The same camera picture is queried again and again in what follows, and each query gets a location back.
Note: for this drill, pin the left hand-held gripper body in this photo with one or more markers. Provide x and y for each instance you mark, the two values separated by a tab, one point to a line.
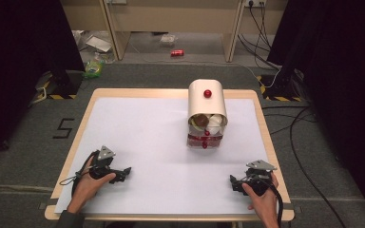
103	164

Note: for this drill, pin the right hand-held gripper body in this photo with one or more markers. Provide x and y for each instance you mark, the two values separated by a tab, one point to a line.
258	180

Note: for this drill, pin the brown green toy fruit half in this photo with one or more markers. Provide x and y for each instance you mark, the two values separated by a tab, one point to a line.
200	120

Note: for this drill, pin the person's right hand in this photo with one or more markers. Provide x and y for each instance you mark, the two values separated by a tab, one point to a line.
266	202

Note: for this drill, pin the person's left hand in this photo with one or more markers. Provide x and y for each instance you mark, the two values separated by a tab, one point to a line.
87	188

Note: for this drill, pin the white table mat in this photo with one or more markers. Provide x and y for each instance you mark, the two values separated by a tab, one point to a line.
158	158

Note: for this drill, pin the wooden table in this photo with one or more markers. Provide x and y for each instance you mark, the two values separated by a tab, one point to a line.
76	139

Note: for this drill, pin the white round item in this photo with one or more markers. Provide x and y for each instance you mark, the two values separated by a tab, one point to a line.
216	121

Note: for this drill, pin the black stand base hazard tape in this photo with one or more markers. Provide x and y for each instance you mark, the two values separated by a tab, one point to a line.
64	85
280	90

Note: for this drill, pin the green plastic bag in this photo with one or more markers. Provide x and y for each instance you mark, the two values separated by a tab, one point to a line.
93	68

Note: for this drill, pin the white paper litter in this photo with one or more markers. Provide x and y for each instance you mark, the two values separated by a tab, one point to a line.
98	42

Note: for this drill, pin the red can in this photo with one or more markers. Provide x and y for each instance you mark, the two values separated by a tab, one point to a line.
177	52

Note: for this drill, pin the black curtain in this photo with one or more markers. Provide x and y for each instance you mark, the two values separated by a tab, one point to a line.
19	63
345	79

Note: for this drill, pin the clear plastic container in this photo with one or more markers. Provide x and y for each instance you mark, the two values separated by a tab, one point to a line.
168	39

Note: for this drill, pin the wooden desk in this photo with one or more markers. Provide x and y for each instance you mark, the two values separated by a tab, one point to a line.
171	15

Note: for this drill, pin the white wall socket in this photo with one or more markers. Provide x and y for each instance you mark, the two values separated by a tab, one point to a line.
255	3

